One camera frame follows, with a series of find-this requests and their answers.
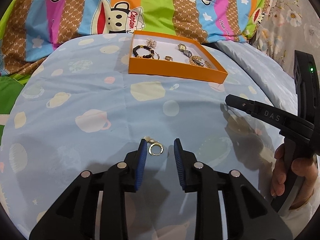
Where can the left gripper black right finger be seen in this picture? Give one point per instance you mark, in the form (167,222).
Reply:
(248,214)

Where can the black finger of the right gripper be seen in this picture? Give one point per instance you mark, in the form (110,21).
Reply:
(291,126)

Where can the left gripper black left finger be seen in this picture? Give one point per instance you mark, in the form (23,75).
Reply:
(93,205)

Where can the gold chain bangle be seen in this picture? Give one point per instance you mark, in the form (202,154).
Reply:
(206,64)

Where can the gold hoop pearl earring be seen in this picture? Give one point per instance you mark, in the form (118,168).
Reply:
(155,147)

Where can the ribbed gold hoop earring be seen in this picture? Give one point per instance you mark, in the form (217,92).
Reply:
(168,58)

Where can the silver metal wrist watch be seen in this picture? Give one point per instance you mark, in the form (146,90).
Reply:
(195,60)

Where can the orange jewelry box tray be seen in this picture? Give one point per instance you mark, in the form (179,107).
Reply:
(174,57)

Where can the person's right hand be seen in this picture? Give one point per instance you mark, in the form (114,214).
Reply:
(293,179)

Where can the light blue duvet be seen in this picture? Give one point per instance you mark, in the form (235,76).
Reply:
(277,85)

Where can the grey floral fabric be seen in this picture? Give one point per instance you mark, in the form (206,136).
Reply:
(289,25)

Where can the gold wrist watch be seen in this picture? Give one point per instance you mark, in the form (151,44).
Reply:
(182,47)

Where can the colourful monkey print blanket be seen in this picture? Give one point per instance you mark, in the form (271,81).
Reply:
(32,29)

